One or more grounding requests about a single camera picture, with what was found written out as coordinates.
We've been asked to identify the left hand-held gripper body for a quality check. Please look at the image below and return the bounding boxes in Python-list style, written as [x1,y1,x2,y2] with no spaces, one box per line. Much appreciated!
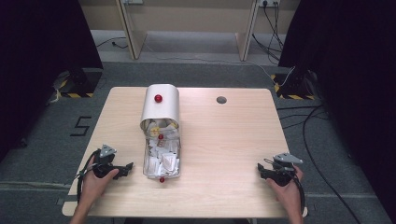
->
[92,144,125,180]

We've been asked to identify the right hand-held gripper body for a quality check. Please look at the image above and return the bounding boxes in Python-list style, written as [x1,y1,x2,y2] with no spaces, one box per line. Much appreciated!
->
[266,152,304,188]

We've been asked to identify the person's right hand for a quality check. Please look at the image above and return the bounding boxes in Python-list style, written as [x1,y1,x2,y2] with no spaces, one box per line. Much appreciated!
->
[265,165,304,208]

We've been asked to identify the person's left hand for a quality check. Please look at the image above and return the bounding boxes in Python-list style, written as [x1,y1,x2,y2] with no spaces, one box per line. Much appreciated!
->
[81,166,120,203]

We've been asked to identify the clear plastic drawer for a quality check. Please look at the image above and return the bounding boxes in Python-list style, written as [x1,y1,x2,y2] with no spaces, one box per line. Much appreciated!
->
[142,123,182,180]

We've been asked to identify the pile of white packets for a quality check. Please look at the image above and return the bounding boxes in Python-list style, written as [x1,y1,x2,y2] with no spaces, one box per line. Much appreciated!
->
[145,119,180,177]

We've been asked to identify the white rounded storage box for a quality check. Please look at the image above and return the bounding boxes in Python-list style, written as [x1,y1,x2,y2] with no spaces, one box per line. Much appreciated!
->
[139,83,181,133]

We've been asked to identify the yellow black hazard tape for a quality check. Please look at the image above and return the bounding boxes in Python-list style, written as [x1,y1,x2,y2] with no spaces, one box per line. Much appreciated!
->
[270,74,316,101]
[57,78,94,99]

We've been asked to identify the black stand base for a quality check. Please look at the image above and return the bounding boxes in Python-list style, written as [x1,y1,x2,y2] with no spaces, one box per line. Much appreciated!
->
[276,72,314,97]
[68,67,104,94]

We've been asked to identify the black curtain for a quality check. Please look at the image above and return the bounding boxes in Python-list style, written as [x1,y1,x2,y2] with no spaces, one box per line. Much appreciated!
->
[0,0,104,162]
[277,0,396,216]

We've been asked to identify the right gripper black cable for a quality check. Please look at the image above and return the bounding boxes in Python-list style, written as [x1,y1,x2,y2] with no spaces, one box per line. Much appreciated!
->
[289,169,307,217]

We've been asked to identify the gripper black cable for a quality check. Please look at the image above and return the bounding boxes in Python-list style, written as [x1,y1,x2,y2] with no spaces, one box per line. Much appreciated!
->
[76,149,101,203]
[289,169,307,217]

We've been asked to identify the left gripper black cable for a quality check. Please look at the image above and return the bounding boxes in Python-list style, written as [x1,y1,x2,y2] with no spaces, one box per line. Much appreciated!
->
[76,149,101,203]

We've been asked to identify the black floor cables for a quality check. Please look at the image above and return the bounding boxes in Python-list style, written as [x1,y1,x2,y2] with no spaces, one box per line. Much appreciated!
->
[276,104,362,224]

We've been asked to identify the short white cable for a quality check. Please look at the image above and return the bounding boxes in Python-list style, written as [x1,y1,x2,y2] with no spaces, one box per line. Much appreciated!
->
[47,70,72,106]

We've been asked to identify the thin black floor cable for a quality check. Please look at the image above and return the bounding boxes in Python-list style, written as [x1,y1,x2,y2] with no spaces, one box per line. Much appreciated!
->
[95,36,129,49]

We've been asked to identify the black cables from socket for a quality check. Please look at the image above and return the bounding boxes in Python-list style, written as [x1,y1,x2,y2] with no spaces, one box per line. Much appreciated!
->
[251,2,285,62]

